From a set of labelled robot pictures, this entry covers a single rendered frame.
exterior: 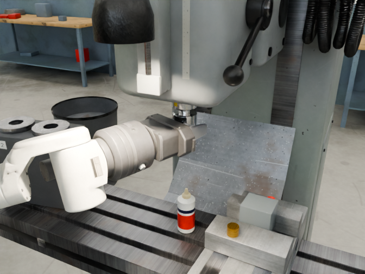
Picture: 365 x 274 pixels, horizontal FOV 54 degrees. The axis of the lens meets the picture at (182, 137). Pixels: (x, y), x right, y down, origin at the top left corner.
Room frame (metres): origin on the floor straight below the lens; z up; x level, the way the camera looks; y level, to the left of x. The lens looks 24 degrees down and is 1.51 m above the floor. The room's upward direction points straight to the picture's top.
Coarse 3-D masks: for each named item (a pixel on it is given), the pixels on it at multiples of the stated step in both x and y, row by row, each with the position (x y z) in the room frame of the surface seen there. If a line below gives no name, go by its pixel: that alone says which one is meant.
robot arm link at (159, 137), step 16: (128, 128) 0.54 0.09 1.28; (144, 128) 0.55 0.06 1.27; (160, 128) 0.59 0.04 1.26; (176, 128) 0.58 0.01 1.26; (144, 144) 0.53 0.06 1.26; (160, 144) 0.55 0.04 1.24; (176, 144) 0.57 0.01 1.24; (192, 144) 0.58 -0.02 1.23; (144, 160) 0.53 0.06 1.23; (160, 160) 0.56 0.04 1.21
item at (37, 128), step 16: (0, 128) 0.81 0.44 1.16; (16, 128) 0.81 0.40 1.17; (32, 128) 0.81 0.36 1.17; (48, 128) 0.84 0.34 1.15; (64, 128) 0.81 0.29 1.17; (0, 144) 0.79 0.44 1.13; (0, 160) 0.80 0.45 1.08; (32, 176) 0.77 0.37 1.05; (32, 192) 0.78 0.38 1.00; (48, 192) 0.76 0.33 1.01; (64, 208) 0.75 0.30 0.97
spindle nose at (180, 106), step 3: (177, 105) 0.63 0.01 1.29; (180, 105) 0.62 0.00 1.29; (183, 105) 0.62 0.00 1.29; (186, 105) 0.62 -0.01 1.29; (189, 105) 0.62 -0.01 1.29; (192, 105) 0.63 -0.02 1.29; (174, 108) 0.63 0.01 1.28; (177, 108) 0.63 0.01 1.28; (180, 108) 0.62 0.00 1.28; (183, 108) 0.62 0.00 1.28; (186, 108) 0.62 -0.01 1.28; (189, 108) 0.62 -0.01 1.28; (192, 108) 0.63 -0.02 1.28; (195, 108) 0.63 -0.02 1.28
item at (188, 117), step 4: (176, 112) 0.64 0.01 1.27; (192, 112) 0.64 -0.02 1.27; (196, 112) 0.65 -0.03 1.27; (176, 116) 0.63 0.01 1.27; (180, 116) 0.62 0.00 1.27; (184, 116) 0.62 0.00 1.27; (188, 116) 0.62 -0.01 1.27; (192, 116) 0.63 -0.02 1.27; (196, 116) 0.64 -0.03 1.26; (180, 120) 0.62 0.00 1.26; (184, 120) 0.62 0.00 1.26; (188, 120) 0.62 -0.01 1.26
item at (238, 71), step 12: (252, 0) 0.61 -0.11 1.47; (264, 0) 0.61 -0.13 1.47; (252, 12) 0.61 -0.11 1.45; (264, 12) 0.61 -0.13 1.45; (252, 24) 0.62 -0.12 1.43; (264, 24) 0.62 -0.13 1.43; (252, 36) 0.56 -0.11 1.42; (240, 60) 0.52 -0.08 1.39; (228, 72) 0.49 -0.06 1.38; (240, 72) 0.49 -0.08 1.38; (228, 84) 0.49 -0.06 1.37
